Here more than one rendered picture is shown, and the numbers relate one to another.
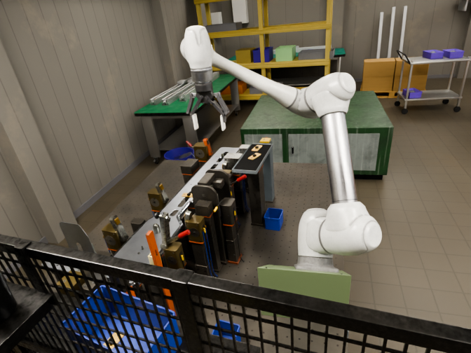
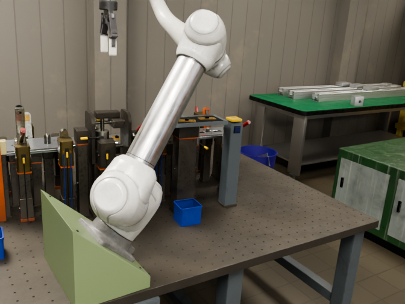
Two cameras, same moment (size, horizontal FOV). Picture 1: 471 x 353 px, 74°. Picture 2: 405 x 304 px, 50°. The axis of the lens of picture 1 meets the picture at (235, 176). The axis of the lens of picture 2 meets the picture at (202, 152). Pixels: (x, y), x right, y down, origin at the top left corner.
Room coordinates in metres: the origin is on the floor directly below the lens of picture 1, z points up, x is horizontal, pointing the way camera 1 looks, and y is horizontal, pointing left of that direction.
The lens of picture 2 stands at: (0.19, -1.42, 1.63)
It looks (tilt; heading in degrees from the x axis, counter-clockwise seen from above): 18 degrees down; 39
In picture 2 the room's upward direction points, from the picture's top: 4 degrees clockwise
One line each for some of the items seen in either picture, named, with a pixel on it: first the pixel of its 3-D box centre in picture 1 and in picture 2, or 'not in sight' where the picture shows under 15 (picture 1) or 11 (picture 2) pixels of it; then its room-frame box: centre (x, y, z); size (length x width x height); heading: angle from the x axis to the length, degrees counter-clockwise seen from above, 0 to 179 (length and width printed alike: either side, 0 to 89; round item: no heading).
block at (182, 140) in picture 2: (256, 191); (183, 168); (1.65, -0.12, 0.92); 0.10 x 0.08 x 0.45; 157
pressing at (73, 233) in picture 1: (87, 260); not in sight; (0.89, 0.57, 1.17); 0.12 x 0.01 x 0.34; 67
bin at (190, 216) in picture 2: (273, 219); (187, 212); (1.59, -0.21, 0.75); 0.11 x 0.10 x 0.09; 157
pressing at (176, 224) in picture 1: (189, 194); (120, 138); (1.58, 0.28, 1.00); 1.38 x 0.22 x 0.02; 157
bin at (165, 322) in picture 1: (123, 333); not in sight; (0.63, 0.39, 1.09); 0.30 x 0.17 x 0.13; 62
